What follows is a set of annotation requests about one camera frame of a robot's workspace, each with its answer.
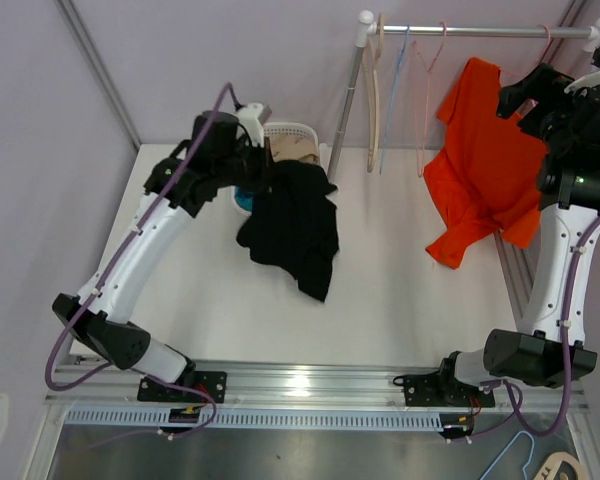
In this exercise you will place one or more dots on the metal clothes rack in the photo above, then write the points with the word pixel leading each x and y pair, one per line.
pixel 368 26

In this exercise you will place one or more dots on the blue hanger on floor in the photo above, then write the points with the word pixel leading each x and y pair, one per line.
pixel 515 457

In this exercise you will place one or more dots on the beige wooden hanger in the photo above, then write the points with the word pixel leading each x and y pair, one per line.
pixel 370 58

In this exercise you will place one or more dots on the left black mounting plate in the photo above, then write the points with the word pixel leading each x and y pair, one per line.
pixel 212 383

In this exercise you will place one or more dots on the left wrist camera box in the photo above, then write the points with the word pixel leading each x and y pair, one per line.
pixel 252 117

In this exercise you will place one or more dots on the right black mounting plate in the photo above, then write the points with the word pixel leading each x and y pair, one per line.
pixel 434 390

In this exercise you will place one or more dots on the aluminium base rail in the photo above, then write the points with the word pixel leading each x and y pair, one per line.
pixel 264 385

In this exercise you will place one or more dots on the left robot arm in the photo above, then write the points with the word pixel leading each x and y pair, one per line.
pixel 226 149

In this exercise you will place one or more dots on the white perforated plastic basket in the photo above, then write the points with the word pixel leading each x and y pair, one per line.
pixel 291 128

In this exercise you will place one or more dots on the wooden hanger on floor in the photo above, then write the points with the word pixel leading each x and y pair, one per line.
pixel 561 466

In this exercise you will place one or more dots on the beige t shirt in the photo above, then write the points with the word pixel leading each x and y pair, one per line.
pixel 291 147

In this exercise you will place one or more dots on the orange t shirt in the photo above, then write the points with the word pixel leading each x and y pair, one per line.
pixel 483 180

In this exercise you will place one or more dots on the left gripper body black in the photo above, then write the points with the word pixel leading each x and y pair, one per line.
pixel 249 169

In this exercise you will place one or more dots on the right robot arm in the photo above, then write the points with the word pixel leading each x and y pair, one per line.
pixel 547 347

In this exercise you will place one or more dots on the blue wire hanger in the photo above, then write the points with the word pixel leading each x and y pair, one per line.
pixel 400 59

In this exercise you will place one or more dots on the white slotted cable duct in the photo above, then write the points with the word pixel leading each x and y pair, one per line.
pixel 394 420

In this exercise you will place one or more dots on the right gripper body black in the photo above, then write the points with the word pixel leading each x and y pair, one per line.
pixel 554 124

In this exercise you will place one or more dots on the teal t shirt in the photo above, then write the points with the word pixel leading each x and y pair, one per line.
pixel 243 200

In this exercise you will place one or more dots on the black mounting plate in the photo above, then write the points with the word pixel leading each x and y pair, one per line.
pixel 434 390
pixel 212 383

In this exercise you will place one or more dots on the black t shirt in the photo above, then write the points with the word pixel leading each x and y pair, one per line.
pixel 293 226

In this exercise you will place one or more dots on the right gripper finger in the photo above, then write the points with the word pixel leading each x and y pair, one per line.
pixel 512 98
pixel 545 80

